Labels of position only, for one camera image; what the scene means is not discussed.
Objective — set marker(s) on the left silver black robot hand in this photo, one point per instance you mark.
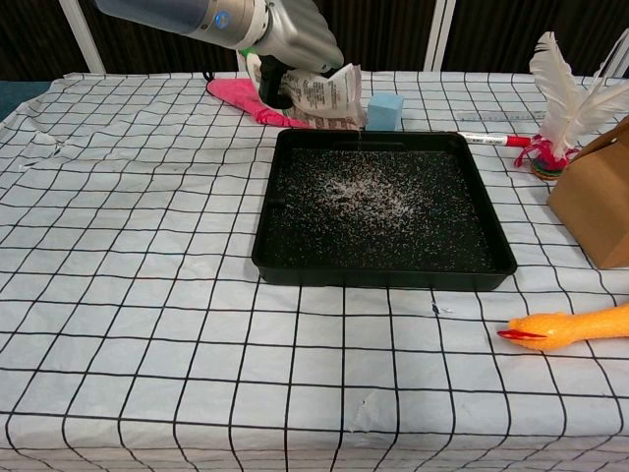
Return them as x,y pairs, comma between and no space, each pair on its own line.
300,34

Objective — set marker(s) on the small white green packet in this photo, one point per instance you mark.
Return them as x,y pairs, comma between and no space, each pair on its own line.
324,96

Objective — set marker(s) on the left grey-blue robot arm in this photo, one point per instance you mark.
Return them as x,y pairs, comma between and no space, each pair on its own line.
187,15

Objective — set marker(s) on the black square tray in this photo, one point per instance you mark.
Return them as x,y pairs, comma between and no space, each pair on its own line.
378,206

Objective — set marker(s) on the pink cloth with black trim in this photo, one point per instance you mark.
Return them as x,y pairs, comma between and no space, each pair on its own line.
236,93

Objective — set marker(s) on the black pleated curtain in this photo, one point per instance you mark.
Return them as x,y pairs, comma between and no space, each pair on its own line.
388,29

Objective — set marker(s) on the light blue foam cube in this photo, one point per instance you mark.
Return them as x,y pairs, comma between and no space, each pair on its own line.
385,110

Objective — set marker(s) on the transparent ruler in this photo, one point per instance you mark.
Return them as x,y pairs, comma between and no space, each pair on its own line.
501,116

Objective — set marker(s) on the red and white marker pen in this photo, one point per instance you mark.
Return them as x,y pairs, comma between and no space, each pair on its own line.
491,139

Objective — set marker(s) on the white black-checked tablecloth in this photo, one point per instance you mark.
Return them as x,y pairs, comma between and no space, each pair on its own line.
147,246

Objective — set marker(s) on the white feather shuttlecock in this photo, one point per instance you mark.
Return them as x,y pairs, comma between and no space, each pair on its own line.
555,88

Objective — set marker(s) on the yellow rubber chicken toy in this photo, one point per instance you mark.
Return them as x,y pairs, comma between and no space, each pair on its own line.
565,329

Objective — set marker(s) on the white partition post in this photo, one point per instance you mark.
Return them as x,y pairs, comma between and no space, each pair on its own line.
83,37
440,34

